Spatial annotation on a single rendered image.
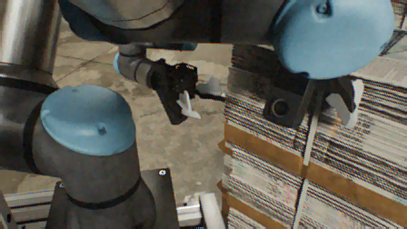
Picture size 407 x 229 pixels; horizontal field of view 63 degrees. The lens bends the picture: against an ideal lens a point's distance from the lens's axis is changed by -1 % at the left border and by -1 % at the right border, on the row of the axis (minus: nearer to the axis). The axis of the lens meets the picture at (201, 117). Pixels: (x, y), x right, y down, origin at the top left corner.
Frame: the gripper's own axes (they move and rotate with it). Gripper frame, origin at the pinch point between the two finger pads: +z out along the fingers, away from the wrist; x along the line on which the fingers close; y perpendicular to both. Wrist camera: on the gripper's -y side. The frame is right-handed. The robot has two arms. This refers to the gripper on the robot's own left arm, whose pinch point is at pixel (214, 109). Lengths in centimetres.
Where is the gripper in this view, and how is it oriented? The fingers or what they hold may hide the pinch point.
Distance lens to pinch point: 79.5
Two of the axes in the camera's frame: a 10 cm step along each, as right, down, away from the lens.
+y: 0.0, -8.4, -5.5
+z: 7.5, 3.6, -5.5
